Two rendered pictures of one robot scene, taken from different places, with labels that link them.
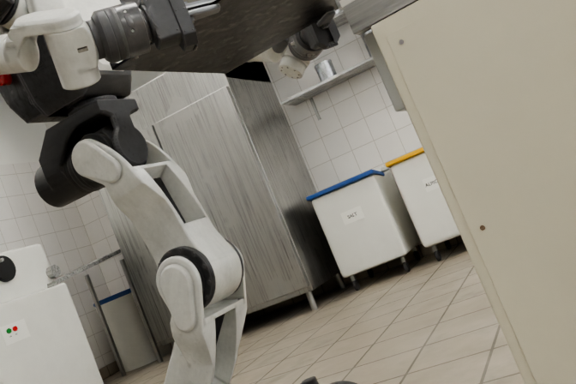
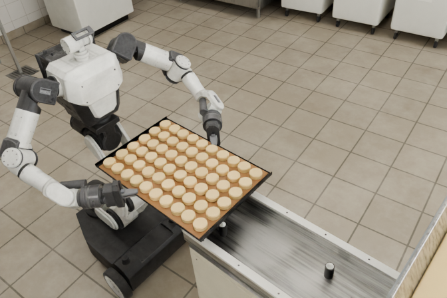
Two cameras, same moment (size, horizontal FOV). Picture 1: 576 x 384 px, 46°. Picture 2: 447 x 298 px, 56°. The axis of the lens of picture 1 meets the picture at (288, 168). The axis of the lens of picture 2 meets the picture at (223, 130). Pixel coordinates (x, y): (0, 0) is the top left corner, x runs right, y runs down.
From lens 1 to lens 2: 1.70 m
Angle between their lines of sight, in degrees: 46
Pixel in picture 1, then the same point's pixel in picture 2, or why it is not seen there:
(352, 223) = not seen: outside the picture
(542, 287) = not seen: outside the picture
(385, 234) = not seen: outside the picture
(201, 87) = not seen: outside the picture
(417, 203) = not seen: outside the picture
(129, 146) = (110, 144)
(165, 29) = (110, 204)
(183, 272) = not seen: hidden behind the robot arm
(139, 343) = not seen: outside the picture
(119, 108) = (108, 127)
